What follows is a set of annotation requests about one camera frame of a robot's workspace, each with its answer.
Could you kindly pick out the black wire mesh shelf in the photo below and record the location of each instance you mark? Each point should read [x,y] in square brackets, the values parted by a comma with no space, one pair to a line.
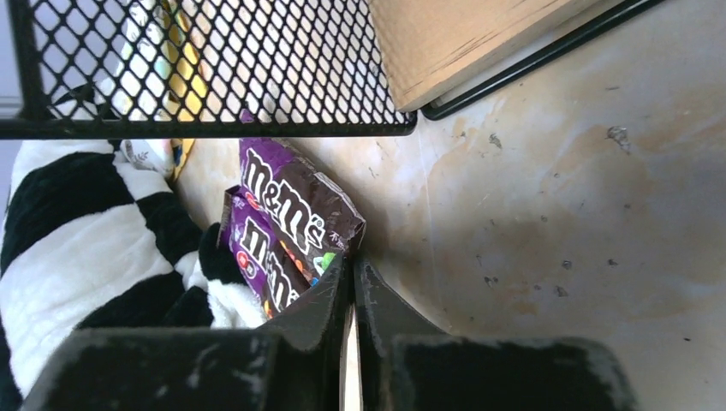
[99,69]

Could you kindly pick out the black white checkered cloth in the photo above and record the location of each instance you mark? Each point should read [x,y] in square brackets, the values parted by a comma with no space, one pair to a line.
[90,241]

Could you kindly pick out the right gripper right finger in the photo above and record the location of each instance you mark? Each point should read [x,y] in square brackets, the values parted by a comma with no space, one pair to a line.
[408,363]

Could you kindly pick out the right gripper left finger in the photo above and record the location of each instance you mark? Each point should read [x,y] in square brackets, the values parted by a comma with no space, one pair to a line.
[292,362]

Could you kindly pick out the purple m&m bag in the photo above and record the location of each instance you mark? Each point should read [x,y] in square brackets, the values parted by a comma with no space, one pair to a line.
[263,262]
[311,216]

